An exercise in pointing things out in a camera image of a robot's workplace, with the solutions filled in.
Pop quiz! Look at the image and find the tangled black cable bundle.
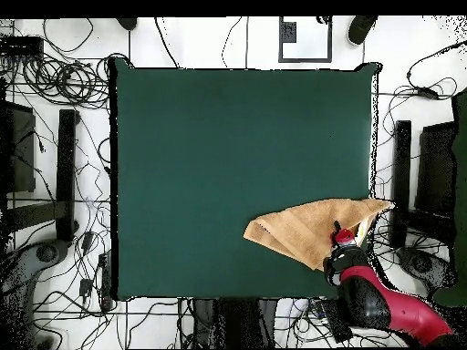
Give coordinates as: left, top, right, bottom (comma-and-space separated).
0, 17, 110, 110

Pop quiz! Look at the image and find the black square case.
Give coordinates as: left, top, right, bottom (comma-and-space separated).
415, 121, 457, 220
0, 101, 37, 194

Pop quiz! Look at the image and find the black power strip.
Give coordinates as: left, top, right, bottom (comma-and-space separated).
98, 251, 114, 311

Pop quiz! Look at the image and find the black electronics box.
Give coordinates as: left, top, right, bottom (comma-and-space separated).
0, 36, 45, 57

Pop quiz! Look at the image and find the black T-shaped stand base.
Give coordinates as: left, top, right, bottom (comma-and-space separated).
389, 119, 453, 249
6, 108, 80, 243

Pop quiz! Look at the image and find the grey square floor frame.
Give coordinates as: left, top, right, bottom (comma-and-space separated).
278, 15, 333, 63

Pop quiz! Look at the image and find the grey caster base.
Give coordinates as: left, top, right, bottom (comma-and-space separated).
0, 238, 70, 349
397, 247, 457, 293

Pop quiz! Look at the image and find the tan terry towel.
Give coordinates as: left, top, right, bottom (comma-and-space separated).
243, 197, 396, 272

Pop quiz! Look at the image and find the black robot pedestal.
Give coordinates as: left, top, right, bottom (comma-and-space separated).
191, 298, 278, 349

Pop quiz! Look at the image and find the dark green table cloth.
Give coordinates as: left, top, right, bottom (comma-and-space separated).
109, 57, 382, 302

